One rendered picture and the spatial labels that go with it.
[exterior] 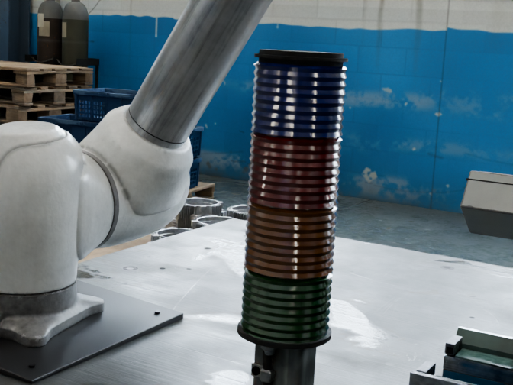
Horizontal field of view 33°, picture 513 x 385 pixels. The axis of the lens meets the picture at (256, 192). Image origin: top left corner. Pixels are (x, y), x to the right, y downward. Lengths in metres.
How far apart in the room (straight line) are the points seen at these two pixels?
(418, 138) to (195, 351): 5.60
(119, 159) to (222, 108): 6.22
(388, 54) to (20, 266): 5.75
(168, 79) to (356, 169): 5.72
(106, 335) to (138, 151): 0.27
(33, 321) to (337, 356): 0.42
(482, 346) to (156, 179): 0.57
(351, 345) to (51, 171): 0.48
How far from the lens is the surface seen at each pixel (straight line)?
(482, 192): 1.02
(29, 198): 1.16
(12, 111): 7.07
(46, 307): 1.21
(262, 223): 0.54
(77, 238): 1.22
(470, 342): 0.94
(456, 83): 6.59
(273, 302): 0.55
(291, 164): 0.53
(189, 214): 3.43
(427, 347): 1.28
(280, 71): 0.53
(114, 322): 1.27
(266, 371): 0.58
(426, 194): 6.73
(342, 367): 1.17
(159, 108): 1.25
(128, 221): 1.30
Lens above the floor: 1.23
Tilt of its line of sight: 10 degrees down
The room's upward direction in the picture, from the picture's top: 3 degrees clockwise
